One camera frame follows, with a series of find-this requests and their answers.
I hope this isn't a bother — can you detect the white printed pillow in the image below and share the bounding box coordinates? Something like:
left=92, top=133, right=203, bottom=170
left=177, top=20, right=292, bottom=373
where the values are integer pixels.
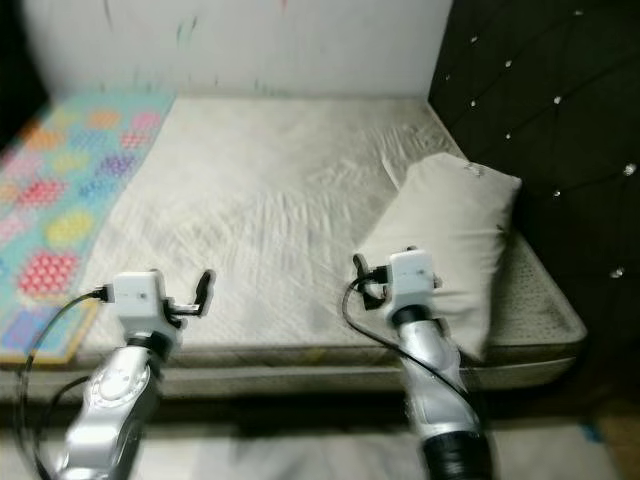
left=355, top=152, right=523, bottom=361

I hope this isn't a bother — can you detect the blue yellow children's book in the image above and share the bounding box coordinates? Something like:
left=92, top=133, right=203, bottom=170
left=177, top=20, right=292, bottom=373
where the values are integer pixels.
left=0, top=298, right=99, bottom=363

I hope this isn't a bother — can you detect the quilted grey mattress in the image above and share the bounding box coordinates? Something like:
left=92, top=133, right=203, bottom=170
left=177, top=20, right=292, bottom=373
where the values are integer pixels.
left=0, top=95, right=589, bottom=396

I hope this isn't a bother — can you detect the teal patchwork polka dot blanket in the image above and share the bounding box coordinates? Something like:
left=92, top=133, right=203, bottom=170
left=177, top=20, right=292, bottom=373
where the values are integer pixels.
left=0, top=93, right=176, bottom=346

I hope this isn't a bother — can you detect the black tufted headboard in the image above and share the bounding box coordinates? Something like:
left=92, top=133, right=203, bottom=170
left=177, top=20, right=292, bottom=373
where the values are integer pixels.
left=428, top=0, right=640, bottom=401

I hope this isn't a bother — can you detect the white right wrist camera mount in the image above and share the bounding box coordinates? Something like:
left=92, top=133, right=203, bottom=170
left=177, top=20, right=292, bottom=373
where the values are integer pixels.
left=387, top=248, right=436, bottom=309

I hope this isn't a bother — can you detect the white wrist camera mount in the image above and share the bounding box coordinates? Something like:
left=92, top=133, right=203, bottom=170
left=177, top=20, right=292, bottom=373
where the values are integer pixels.
left=110, top=270, right=169, bottom=336
left=387, top=248, right=436, bottom=309

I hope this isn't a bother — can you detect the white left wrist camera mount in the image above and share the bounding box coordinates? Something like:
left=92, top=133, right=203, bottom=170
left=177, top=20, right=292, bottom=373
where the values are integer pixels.
left=110, top=270, right=169, bottom=336

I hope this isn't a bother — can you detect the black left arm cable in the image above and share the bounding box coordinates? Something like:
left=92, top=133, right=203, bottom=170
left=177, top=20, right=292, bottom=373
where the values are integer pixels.
left=20, top=288, right=116, bottom=480
left=40, top=375, right=101, bottom=471

